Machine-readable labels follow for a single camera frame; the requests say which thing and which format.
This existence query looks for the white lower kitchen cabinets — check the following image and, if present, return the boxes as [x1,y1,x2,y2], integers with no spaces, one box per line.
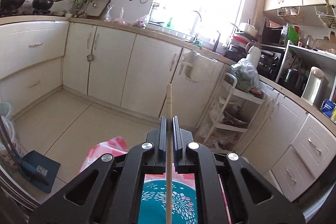
[1,20,335,203]

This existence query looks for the steel electric kettle pot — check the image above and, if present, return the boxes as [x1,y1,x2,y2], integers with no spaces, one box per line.
[301,67,329,109]

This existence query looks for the black wok with handle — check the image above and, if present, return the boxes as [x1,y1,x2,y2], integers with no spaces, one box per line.
[32,0,66,10]

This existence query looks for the bag of green vegetables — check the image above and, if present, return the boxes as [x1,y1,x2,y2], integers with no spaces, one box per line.
[230,59,260,93]

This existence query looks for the plastic bag hanging on cabinet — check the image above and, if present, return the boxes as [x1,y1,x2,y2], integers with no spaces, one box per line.
[182,51,218,83]

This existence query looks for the teal perforated plastic basket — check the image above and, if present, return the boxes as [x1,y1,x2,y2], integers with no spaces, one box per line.
[138,178,199,224]

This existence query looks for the white tiered storage cart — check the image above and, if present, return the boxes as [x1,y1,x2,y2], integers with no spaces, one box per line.
[198,72,266,150]

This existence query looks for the white thermos jug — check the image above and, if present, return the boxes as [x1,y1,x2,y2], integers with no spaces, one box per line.
[246,42,261,69]

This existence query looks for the pink checkered tablecloth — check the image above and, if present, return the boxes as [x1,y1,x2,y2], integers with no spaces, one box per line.
[79,136,232,224]

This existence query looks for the black microwave oven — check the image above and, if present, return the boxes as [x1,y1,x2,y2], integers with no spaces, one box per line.
[261,26,288,47]

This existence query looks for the kitchen faucet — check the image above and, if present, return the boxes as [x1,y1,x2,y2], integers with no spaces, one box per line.
[190,10,202,43]

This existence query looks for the white shelf rack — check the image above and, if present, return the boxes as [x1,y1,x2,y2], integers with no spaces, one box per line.
[275,41,335,101]

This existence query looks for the bamboo chopstick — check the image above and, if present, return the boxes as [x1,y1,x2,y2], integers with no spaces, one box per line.
[166,84,173,224]

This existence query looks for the blue box on counter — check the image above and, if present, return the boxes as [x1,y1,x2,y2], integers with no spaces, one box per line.
[320,100,335,119]

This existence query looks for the white plastic bag on floor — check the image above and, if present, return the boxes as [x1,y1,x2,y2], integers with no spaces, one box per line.
[0,102,18,147]

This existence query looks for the blue dustpan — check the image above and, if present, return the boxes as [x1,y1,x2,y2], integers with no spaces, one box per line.
[19,151,61,194]

